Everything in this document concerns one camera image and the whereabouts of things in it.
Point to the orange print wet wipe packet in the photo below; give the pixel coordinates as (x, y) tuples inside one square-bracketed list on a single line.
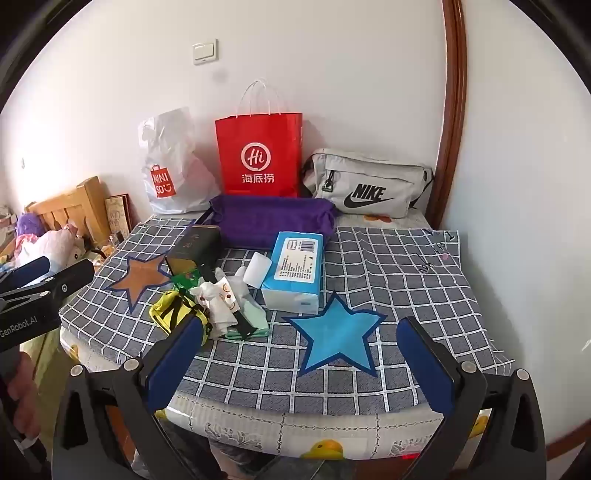
[(221, 307)]

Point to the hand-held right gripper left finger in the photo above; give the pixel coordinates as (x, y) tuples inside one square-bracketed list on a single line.
[(175, 362)]

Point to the white plastic shopping bag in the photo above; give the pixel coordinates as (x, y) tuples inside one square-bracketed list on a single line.
[(171, 152)]

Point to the grey waist bag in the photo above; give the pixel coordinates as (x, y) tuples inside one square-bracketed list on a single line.
[(369, 175)]

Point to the white rectangular block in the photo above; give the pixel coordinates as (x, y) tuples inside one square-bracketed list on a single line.
[(256, 270)]

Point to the purple towel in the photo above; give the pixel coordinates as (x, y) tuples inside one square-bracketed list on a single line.
[(272, 217)]

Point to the brown wooden door frame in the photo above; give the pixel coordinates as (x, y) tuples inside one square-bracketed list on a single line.
[(455, 92)]

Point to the yellow zip pouch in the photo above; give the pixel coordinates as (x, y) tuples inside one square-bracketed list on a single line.
[(161, 307)]

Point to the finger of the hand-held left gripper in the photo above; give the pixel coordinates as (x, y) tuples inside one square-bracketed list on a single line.
[(27, 273), (69, 281)]

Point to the grey checked star blanket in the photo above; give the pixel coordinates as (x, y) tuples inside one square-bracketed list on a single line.
[(369, 286)]

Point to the white wall light switch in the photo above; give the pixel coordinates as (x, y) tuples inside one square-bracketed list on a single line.
[(204, 52)]

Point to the green tissue packet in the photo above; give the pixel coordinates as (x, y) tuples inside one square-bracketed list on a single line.
[(254, 318)]

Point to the light wooden headboard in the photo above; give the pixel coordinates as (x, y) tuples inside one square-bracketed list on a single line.
[(69, 207)]

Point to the dark green tea tin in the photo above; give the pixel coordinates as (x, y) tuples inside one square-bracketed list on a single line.
[(194, 247)]

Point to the white plush toy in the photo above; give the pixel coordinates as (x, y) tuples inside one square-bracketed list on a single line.
[(55, 244)]

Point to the wooden nightstand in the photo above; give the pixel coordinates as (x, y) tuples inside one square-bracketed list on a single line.
[(111, 249)]

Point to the person's left hand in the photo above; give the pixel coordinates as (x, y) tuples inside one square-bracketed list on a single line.
[(23, 392)]

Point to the red paper shopping bag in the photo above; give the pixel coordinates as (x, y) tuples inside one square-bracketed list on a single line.
[(258, 138)]

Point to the green snack packet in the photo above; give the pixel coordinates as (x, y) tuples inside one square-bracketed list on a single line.
[(184, 278)]

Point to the purple plush toy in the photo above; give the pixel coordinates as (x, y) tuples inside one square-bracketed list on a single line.
[(30, 226)]

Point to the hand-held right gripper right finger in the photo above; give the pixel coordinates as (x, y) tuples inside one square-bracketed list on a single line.
[(425, 364)]

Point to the blue tissue pack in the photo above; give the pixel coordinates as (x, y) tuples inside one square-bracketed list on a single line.
[(291, 272)]

